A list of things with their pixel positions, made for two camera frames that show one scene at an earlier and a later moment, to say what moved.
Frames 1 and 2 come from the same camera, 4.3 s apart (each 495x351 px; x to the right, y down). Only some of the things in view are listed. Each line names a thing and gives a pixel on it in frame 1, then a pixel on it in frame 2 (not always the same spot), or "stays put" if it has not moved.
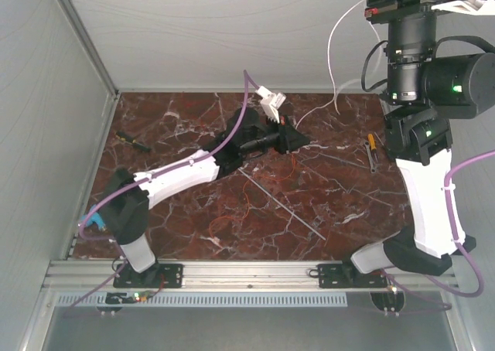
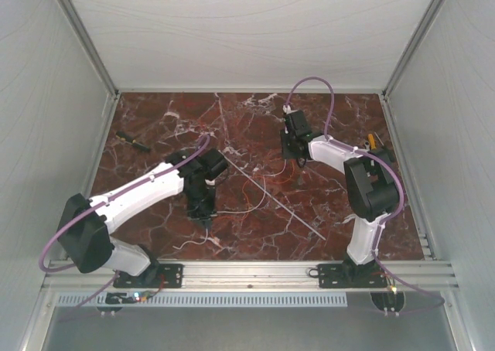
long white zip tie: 244,173 stays put
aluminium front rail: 64,274 stays put
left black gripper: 290,138 to 196,214
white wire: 335,95 to 235,212
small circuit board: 141,296 stays put
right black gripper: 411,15 to 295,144
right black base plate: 347,276 stays put
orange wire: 248,204 stays put
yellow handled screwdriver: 372,141 stays put
